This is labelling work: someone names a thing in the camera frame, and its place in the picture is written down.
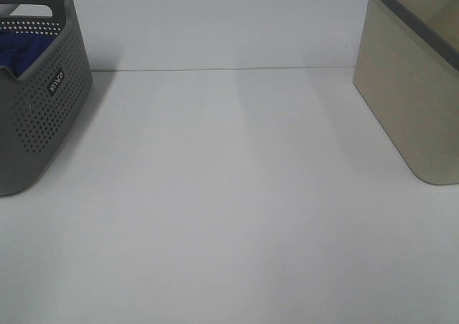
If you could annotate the blue towel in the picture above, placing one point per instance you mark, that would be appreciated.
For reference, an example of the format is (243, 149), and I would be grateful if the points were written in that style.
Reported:
(20, 50)

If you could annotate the grey perforated plastic basket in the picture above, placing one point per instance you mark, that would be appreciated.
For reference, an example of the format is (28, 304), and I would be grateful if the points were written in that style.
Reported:
(39, 108)

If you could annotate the beige bin with grey rim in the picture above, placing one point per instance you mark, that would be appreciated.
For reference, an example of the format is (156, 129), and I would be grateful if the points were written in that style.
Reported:
(407, 73)

